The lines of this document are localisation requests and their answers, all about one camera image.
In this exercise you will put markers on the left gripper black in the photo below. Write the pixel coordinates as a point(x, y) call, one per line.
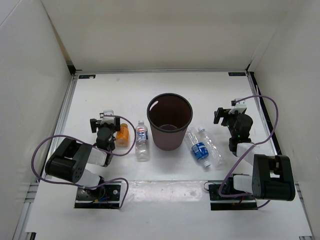
point(95, 124)

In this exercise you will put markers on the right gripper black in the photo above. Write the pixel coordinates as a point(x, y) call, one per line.
point(222, 113)

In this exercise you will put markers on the orange juice bottle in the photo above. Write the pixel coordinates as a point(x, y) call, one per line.
point(122, 136)

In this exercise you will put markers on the clear unlabeled plastic bottle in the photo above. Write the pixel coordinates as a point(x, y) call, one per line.
point(214, 153)

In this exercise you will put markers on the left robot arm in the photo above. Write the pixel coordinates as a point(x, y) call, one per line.
point(69, 160)

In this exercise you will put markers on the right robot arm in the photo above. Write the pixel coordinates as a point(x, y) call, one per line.
point(271, 178)

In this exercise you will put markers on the brown plastic bin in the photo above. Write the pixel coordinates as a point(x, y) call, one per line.
point(169, 115)

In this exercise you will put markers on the clear bottle orange blue label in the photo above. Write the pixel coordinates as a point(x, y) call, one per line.
point(142, 142)

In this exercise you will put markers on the right blue corner sticker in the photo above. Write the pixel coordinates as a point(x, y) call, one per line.
point(237, 74)

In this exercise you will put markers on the blue corner sticker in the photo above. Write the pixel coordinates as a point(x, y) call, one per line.
point(237, 74)
point(87, 76)

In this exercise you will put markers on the left blue corner sticker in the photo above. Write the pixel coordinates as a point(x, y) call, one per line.
point(87, 76)

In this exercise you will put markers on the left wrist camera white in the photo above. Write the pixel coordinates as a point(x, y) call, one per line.
point(107, 117)

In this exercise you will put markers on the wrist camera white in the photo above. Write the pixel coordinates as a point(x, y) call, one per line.
point(107, 117)
point(238, 106)

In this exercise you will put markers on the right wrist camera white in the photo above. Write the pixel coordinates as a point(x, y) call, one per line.
point(238, 106)

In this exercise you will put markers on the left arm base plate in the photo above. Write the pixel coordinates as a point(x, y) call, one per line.
point(105, 197)

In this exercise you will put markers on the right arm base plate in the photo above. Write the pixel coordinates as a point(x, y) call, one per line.
point(219, 203)

